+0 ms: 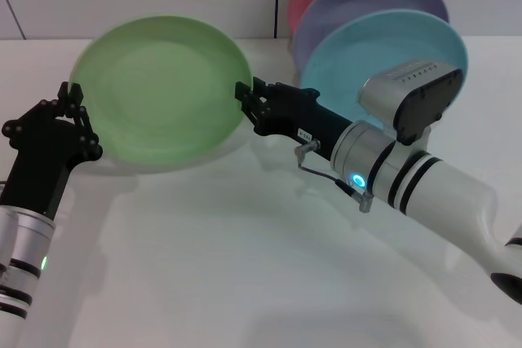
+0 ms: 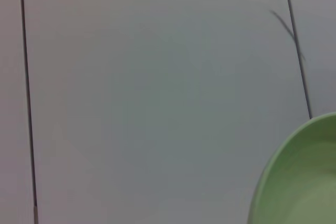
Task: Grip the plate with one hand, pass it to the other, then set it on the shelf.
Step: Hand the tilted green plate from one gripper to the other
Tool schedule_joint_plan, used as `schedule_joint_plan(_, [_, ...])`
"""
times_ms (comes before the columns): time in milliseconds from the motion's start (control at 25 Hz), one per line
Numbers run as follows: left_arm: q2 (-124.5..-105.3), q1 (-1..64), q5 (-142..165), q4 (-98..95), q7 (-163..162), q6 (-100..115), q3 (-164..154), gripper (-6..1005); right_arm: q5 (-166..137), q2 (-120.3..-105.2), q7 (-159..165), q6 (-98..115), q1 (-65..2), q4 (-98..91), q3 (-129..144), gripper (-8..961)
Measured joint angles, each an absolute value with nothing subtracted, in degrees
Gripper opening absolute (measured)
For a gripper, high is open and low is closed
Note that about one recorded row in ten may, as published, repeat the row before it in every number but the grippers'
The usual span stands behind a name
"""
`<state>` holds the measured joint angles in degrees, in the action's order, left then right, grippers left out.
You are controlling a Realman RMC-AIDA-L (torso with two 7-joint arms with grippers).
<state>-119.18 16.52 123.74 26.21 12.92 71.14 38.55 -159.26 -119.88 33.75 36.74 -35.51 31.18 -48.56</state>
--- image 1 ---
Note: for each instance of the purple round plate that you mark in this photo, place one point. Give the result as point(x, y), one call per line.
point(359, 1)

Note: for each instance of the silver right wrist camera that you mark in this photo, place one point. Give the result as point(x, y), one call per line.
point(391, 91)

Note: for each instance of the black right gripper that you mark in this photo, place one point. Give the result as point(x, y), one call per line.
point(302, 115)

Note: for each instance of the green round plate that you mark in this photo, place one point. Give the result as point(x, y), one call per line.
point(163, 95)

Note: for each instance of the blue round plate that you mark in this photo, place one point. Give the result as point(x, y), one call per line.
point(350, 67)

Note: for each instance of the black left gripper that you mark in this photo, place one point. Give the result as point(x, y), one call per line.
point(45, 160)

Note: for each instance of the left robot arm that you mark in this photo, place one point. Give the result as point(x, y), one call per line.
point(20, 266)

